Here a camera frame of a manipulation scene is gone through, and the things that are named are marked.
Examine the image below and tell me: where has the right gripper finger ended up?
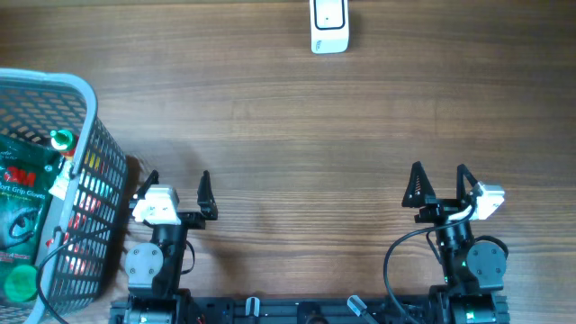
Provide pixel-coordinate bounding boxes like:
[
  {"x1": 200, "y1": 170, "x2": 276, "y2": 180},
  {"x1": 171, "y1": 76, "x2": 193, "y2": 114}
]
[
  {"x1": 401, "y1": 161, "x2": 437, "y2": 208},
  {"x1": 455, "y1": 164, "x2": 480, "y2": 202}
]

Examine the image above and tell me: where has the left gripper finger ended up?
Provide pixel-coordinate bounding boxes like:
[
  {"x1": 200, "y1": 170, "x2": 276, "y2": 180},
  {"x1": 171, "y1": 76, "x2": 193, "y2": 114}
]
[
  {"x1": 132, "y1": 170, "x2": 159, "y2": 200},
  {"x1": 197, "y1": 170, "x2": 219, "y2": 221}
]

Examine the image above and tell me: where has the red chili sauce bottle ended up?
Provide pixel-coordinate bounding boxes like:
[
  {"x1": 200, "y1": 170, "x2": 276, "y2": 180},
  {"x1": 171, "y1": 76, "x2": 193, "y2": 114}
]
[{"x1": 49, "y1": 130, "x2": 78, "y2": 159}]

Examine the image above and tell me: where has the green 3M gloves packet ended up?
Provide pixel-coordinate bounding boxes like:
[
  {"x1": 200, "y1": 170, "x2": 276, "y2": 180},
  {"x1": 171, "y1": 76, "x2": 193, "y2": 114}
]
[{"x1": 1, "y1": 135, "x2": 63, "y2": 302}]

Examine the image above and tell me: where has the green lid jar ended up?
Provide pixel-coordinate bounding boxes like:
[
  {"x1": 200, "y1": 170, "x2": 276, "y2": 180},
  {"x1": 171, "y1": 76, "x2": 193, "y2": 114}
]
[{"x1": 4, "y1": 265, "x2": 37, "y2": 302}]

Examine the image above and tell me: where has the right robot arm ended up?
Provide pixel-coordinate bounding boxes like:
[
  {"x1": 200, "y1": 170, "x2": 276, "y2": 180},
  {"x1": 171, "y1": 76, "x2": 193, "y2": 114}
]
[{"x1": 401, "y1": 162, "x2": 510, "y2": 324}]

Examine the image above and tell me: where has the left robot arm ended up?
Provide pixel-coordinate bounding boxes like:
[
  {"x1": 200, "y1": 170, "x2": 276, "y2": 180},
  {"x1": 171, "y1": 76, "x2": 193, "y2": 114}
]
[{"x1": 111, "y1": 170, "x2": 218, "y2": 324}]

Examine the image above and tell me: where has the white barcode scanner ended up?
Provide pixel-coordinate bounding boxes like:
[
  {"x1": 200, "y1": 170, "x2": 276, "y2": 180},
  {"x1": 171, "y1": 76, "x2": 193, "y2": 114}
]
[{"x1": 309, "y1": 0, "x2": 350, "y2": 55}]

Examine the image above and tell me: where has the grey plastic shopping basket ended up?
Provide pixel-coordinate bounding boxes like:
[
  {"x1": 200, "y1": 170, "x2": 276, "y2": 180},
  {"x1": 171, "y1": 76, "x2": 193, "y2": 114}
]
[{"x1": 1, "y1": 68, "x2": 128, "y2": 323}]

